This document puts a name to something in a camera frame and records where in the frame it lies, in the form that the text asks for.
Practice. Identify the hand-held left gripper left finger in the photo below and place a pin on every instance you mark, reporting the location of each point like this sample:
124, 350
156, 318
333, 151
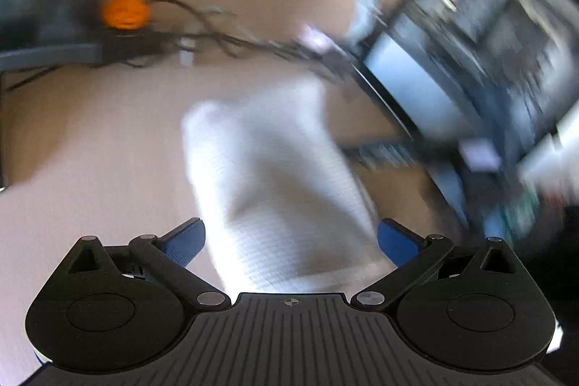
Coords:
183, 243

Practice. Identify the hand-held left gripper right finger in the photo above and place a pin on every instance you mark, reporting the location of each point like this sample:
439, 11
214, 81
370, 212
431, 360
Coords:
398, 243

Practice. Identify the black power adapter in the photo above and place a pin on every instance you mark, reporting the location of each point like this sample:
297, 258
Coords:
135, 46

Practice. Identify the striped white cloth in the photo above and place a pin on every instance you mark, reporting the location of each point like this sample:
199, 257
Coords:
280, 178

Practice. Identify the white cloth bundle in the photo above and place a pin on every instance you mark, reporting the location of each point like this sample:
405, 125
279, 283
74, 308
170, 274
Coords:
366, 8

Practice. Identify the orange lattice ball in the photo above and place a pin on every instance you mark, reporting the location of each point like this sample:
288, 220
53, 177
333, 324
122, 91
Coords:
125, 11

